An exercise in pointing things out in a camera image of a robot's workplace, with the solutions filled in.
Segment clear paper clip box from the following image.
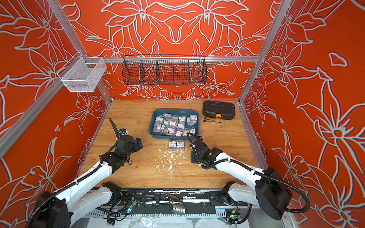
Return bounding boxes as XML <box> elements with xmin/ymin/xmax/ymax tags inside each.
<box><xmin>168</xmin><ymin>140</ymin><xmax>177</xmax><ymax>151</ymax></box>
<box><xmin>176</xmin><ymin>140</ymin><xmax>185</xmax><ymax>151</ymax></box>

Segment blue plastic storage tray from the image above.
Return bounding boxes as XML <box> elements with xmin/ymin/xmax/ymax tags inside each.
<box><xmin>148</xmin><ymin>108</ymin><xmax>200</xmax><ymax>141</ymax></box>

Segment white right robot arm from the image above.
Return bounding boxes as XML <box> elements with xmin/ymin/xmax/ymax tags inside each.
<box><xmin>187</xmin><ymin>133</ymin><xmax>310</xmax><ymax>220</ymax></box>

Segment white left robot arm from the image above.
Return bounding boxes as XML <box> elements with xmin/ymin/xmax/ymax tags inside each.
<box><xmin>26</xmin><ymin>124</ymin><xmax>143</xmax><ymax>228</ymax></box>

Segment orange black ratchet wrench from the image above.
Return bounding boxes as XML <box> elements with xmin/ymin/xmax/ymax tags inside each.
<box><xmin>204</xmin><ymin>116</ymin><xmax>221</xmax><ymax>124</ymax></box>

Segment black plastic tool case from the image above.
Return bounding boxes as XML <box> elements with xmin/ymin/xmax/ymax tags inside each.
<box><xmin>202</xmin><ymin>100</ymin><xmax>235</xmax><ymax>120</ymax></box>

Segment silver metal cylinder fitting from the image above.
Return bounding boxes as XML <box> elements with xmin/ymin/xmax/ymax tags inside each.
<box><xmin>172</xmin><ymin>203</ymin><xmax>186</xmax><ymax>216</ymax></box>

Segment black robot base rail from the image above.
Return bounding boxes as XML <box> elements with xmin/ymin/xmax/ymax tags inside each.
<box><xmin>84</xmin><ymin>188</ymin><xmax>248</xmax><ymax>219</ymax></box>

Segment black wire wall basket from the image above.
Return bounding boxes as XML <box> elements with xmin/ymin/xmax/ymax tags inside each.
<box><xmin>122</xmin><ymin>55</ymin><xmax>208</xmax><ymax>86</ymax></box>

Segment white wire mesh basket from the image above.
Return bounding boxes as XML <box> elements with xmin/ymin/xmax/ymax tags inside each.
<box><xmin>58</xmin><ymin>58</ymin><xmax>107</xmax><ymax>92</ymax></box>

